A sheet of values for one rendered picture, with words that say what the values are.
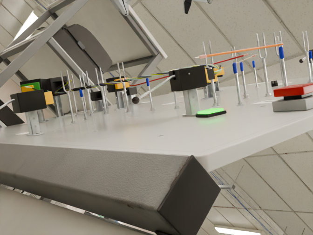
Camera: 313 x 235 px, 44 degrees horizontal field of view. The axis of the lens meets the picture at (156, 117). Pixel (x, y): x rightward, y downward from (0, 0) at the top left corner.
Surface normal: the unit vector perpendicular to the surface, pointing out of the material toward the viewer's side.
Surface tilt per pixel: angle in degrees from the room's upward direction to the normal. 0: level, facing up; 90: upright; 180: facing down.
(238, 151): 90
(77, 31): 90
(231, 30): 179
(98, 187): 90
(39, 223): 90
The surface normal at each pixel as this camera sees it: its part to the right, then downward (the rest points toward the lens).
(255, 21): -0.51, 0.73
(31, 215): -0.58, -0.69
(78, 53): 0.65, -0.01
